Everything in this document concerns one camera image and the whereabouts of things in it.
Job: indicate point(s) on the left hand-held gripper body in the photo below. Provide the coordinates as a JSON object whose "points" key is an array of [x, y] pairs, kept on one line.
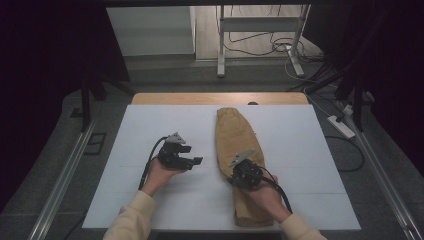
{"points": [[171, 158]]}

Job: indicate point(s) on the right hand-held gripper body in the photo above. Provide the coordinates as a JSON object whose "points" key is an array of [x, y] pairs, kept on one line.
{"points": [[246, 175]]}

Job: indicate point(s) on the tan pants with embroidered patches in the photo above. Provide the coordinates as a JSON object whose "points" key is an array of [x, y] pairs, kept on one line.
{"points": [[236, 133]]}

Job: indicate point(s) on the person's left hand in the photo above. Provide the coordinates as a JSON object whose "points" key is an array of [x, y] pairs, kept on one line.
{"points": [[158, 178]]}

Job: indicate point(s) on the person's right hand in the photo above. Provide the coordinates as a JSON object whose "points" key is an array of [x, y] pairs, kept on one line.
{"points": [[268, 198]]}

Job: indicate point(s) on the white table mat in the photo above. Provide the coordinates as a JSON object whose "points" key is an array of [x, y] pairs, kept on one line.
{"points": [[146, 126]]}

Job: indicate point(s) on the black table grommet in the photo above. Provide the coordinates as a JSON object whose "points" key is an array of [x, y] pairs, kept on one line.
{"points": [[252, 103]]}

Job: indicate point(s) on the black metal stand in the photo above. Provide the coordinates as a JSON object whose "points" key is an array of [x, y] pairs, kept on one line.
{"points": [[85, 100], [357, 103]]}

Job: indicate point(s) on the white power strip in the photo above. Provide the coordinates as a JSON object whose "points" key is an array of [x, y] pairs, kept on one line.
{"points": [[340, 126]]}

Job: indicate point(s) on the white metal stand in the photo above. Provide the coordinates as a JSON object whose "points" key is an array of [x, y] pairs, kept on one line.
{"points": [[260, 24]]}

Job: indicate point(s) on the dark curtain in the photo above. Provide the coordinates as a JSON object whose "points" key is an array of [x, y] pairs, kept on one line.
{"points": [[40, 83], [396, 66]]}

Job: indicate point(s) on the aluminium rail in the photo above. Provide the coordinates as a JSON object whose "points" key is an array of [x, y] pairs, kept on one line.
{"points": [[383, 180], [63, 180]]}

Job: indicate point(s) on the white wall panel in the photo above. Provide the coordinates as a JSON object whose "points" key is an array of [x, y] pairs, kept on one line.
{"points": [[150, 31]]}

